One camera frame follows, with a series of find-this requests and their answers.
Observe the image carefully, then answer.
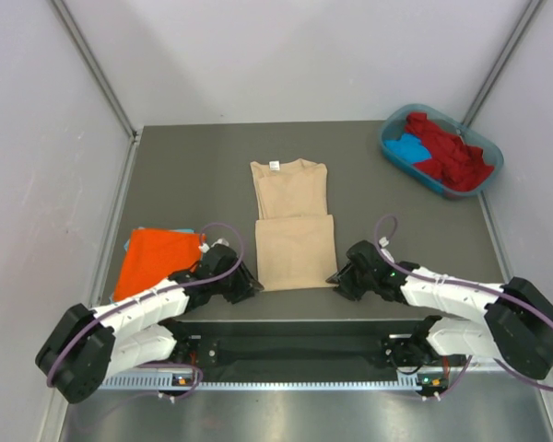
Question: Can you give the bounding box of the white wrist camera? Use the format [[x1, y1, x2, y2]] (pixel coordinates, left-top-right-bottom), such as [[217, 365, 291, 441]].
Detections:
[[198, 238, 229, 254], [378, 237, 394, 262]]

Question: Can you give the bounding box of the teal plastic basket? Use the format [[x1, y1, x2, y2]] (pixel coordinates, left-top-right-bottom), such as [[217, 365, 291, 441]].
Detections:
[[379, 104, 504, 200]]

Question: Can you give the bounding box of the left aluminium corner post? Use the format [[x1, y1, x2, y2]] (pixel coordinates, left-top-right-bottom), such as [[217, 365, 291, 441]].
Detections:
[[47, 0, 137, 138]]

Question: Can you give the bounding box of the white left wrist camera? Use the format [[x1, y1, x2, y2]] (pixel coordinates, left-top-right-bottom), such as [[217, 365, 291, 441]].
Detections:
[[198, 238, 229, 254]]

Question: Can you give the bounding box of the aluminium corner post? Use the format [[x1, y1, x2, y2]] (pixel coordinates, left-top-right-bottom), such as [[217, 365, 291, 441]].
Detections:
[[47, 0, 137, 138], [461, 0, 546, 127]]

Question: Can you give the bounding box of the orange folded t shirt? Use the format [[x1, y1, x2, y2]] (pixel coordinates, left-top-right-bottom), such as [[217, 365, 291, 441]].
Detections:
[[112, 228, 202, 302]]

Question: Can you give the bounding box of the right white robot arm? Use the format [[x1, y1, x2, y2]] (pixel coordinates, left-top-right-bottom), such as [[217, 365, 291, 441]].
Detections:
[[327, 240, 553, 380]]

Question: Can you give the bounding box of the red t shirt in basket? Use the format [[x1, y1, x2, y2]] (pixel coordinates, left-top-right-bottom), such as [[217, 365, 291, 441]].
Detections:
[[405, 112, 494, 192]]

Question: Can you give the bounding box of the right aluminium corner post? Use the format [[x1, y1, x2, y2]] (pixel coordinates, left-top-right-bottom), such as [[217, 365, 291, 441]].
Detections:
[[461, 0, 546, 127]]

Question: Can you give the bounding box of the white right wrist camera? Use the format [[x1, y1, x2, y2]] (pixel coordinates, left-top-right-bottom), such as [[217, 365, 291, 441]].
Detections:
[[378, 237, 394, 262]]

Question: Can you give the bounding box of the slotted grey cable duct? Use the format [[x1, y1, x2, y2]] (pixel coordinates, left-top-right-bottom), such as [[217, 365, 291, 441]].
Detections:
[[96, 370, 448, 391]]

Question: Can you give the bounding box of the beige t shirt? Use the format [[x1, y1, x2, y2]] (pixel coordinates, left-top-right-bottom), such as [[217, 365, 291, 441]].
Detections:
[[250, 158, 337, 292]]

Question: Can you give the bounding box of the light blue folded t shirt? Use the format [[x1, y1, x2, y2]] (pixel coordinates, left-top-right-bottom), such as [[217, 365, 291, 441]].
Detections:
[[124, 227, 195, 252]]

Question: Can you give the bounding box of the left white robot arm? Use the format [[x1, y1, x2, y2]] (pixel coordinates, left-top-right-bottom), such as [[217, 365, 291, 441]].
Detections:
[[35, 243, 264, 404]]

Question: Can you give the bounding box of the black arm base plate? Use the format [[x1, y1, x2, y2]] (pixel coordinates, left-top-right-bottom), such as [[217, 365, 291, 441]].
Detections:
[[163, 319, 465, 381]]

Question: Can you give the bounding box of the blue t shirt in basket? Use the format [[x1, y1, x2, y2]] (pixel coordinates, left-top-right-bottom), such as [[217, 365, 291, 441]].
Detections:
[[383, 134, 432, 165]]

